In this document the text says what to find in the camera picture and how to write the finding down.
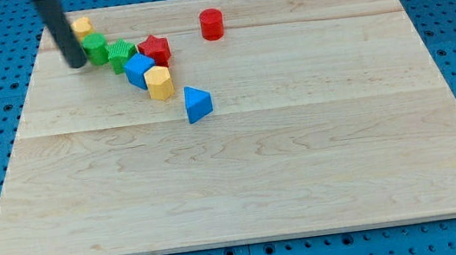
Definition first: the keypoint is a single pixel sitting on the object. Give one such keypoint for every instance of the red cylinder block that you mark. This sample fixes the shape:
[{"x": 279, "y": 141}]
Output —
[{"x": 211, "y": 21}]

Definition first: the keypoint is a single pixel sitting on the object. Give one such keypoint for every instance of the green cylinder block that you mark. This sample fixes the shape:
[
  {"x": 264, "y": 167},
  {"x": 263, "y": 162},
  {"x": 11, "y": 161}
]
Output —
[{"x": 95, "y": 47}]

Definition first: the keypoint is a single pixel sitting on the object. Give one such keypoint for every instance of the blue triangle block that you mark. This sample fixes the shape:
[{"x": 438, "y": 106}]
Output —
[{"x": 198, "y": 103}]

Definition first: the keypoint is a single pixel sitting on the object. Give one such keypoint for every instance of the wooden board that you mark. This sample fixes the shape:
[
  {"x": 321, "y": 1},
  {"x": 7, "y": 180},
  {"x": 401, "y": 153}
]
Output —
[{"x": 329, "y": 116}]

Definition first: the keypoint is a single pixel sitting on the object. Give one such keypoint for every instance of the yellow hexagon block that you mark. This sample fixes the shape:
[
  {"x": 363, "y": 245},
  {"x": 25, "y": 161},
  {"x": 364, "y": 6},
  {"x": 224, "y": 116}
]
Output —
[{"x": 159, "y": 83}]

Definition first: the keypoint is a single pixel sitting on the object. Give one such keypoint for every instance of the red star block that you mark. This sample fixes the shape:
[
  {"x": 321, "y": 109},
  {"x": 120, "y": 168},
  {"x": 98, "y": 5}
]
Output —
[{"x": 156, "y": 48}]

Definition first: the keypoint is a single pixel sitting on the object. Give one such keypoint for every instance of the blue cube block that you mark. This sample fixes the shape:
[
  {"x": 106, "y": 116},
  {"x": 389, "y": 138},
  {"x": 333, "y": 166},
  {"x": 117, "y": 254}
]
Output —
[{"x": 136, "y": 67}]

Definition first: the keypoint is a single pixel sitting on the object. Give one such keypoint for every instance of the green star block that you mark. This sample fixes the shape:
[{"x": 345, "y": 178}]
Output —
[{"x": 118, "y": 53}]

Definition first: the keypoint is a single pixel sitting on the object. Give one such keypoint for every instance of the yellow heart block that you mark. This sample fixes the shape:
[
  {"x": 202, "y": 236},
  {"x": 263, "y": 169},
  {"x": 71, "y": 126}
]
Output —
[{"x": 82, "y": 27}]

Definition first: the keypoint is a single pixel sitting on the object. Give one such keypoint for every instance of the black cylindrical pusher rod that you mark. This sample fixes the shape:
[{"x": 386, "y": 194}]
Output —
[{"x": 52, "y": 14}]

